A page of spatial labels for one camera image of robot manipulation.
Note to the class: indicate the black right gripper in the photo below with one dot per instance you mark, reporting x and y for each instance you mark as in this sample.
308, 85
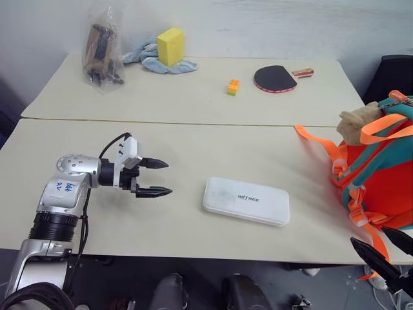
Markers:
405, 285

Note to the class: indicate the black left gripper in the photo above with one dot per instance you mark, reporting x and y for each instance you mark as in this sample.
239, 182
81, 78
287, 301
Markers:
128, 178

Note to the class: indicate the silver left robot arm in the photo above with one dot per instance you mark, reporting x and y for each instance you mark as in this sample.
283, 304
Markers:
61, 193

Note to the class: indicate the orange and teal backpack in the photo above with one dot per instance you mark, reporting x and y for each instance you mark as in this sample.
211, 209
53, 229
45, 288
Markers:
393, 181

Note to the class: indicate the white rectangular case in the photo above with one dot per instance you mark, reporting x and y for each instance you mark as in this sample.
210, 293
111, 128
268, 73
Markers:
245, 200

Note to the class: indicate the white shoe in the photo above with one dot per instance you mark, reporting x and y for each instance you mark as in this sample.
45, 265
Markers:
311, 272
377, 281

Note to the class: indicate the light blue towel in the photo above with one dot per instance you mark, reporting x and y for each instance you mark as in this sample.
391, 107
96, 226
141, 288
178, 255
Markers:
155, 64

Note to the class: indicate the dark rounded shape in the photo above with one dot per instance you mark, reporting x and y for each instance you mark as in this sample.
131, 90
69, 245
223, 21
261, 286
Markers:
171, 292

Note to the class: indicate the orange yellow green toy brick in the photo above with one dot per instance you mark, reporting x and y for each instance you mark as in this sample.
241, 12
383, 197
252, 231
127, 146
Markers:
233, 88

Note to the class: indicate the yellow sponge block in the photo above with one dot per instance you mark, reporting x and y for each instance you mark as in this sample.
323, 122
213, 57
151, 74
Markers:
169, 46

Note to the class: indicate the beige plush toy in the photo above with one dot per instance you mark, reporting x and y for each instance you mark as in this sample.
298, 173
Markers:
355, 121

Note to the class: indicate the clear plastic bag with items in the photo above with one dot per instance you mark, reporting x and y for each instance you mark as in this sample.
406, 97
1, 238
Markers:
101, 55

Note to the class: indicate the black table tennis paddle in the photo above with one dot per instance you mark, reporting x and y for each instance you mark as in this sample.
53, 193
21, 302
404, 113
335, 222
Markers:
274, 79

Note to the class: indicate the black chair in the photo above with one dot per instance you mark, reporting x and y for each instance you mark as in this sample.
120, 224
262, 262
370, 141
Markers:
392, 80

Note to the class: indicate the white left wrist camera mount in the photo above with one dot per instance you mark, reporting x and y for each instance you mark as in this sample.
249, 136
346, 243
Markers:
129, 151

